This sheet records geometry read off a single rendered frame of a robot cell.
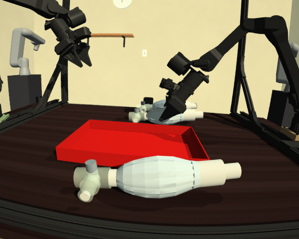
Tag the red tray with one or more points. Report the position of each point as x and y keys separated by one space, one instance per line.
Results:
x=114 y=143

